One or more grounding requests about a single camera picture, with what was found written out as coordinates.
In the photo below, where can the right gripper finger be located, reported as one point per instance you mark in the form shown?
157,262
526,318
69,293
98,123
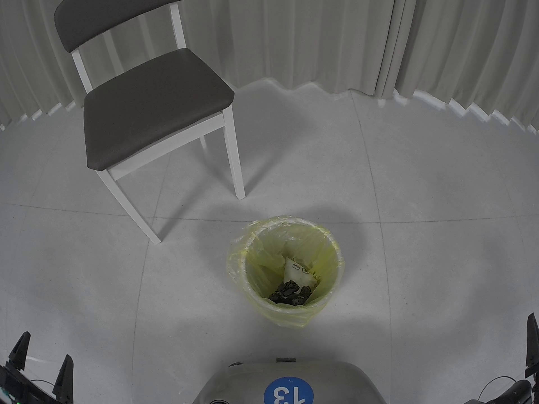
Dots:
533,347

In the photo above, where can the white trash bin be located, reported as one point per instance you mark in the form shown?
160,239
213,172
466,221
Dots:
261,276

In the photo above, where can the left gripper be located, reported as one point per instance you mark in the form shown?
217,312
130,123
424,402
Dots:
17,387

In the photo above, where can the yellow plastic bag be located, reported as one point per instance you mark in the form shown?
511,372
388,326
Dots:
240,263

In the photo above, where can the cream curtain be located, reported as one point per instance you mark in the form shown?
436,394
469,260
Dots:
273,27
463,36

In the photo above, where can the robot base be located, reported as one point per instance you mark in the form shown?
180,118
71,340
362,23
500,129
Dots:
236,385

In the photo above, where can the white printed wrapper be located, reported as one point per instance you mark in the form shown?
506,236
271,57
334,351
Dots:
297,272

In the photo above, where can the crumpled black plastic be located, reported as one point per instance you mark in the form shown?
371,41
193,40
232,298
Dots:
288,288

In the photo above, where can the grey white chair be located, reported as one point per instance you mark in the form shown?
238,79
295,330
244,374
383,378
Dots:
147,107

